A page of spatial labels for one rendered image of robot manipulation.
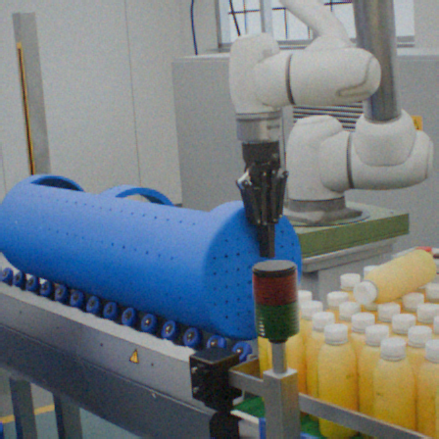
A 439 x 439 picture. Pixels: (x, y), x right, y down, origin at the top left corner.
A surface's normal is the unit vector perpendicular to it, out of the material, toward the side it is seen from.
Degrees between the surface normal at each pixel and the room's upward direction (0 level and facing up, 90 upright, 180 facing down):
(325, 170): 90
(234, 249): 90
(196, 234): 46
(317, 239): 90
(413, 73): 90
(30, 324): 70
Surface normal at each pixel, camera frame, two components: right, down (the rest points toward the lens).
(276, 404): -0.76, 0.19
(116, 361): -0.73, -0.15
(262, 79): -0.24, 0.21
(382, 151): -0.22, 0.50
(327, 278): 0.50, 0.14
